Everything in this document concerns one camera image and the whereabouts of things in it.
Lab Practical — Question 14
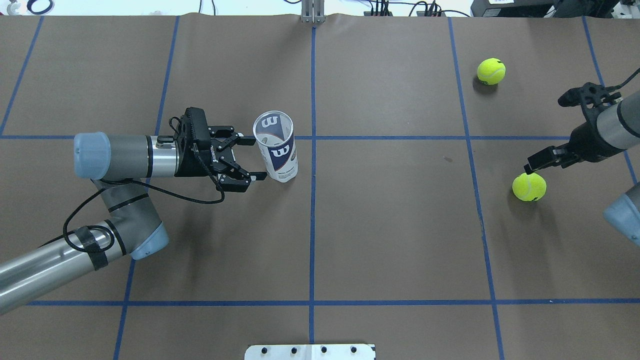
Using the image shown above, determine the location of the white tennis ball can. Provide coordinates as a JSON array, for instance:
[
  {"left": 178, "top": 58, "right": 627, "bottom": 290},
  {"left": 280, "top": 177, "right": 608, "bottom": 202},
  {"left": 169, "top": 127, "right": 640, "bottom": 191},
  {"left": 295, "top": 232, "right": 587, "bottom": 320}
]
[{"left": 253, "top": 111, "right": 298, "bottom": 183}]

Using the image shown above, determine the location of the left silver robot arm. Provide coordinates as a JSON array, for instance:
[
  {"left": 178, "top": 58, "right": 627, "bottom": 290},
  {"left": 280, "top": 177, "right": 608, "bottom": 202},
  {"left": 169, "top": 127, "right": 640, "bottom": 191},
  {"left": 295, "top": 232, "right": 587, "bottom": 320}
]
[{"left": 1, "top": 125, "right": 266, "bottom": 314}]

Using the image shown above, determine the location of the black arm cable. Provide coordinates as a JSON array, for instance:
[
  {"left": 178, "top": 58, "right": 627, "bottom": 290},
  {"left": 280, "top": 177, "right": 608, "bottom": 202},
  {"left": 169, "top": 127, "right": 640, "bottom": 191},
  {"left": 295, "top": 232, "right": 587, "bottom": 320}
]
[{"left": 62, "top": 116, "right": 226, "bottom": 254}]

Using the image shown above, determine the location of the yellow tennis ball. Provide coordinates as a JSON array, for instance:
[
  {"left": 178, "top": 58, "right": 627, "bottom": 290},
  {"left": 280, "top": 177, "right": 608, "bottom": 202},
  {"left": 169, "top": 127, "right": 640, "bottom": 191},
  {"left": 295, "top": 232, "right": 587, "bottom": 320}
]
[
  {"left": 477, "top": 57, "right": 506, "bottom": 85},
  {"left": 511, "top": 173, "right": 547, "bottom": 202}
]

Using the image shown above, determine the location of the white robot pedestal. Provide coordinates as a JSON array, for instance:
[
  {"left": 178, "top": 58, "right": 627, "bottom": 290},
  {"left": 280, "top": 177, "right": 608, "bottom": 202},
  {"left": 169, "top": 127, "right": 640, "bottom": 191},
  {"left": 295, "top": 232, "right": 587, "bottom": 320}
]
[{"left": 244, "top": 343, "right": 377, "bottom": 360}]

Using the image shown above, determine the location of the aluminium frame post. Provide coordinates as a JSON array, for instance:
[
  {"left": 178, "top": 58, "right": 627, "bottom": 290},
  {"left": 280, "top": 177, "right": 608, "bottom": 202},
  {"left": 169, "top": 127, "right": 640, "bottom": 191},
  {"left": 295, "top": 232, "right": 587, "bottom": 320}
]
[{"left": 300, "top": 0, "right": 326, "bottom": 25}]

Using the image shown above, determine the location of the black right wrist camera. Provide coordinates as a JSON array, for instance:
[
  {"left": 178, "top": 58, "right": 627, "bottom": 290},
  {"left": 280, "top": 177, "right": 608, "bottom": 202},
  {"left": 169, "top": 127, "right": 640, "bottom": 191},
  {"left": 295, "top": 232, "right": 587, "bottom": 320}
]
[{"left": 557, "top": 82, "right": 622, "bottom": 122}]

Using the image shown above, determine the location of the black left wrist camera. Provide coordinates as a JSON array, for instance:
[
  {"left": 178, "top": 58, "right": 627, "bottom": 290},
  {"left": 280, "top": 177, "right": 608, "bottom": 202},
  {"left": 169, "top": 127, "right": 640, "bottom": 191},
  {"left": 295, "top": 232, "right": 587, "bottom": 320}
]
[{"left": 178, "top": 107, "right": 211, "bottom": 151}]

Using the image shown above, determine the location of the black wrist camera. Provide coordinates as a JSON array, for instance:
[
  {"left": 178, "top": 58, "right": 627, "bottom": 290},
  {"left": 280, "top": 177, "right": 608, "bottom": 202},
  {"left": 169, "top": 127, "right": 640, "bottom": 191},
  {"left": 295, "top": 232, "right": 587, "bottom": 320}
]
[
  {"left": 178, "top": 107, "right": 211, "bottom": 151},
  {"left": 557, "top": 82, "right": 622, "bottom": 122}
]

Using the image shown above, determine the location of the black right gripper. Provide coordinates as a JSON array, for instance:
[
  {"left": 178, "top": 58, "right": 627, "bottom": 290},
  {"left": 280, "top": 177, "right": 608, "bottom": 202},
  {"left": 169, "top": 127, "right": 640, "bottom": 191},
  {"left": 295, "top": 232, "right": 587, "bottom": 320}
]
[{"left": 523, "top": 121, "right": 624, "bottom": 174}]

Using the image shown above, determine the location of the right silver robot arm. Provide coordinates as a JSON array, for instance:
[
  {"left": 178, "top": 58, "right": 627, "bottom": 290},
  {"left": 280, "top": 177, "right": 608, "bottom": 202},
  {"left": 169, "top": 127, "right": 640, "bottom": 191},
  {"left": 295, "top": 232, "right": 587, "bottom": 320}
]
[{"left": 523, "top": 82, "right": 640, "bottom": 174}]

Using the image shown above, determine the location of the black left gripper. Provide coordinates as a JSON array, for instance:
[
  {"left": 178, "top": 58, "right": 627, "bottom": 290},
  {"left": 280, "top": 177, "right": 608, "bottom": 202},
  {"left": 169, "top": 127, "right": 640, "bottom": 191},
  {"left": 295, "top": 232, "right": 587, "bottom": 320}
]
[{"left": 174, "top": 125, "right": 268, "bottom": 193}]

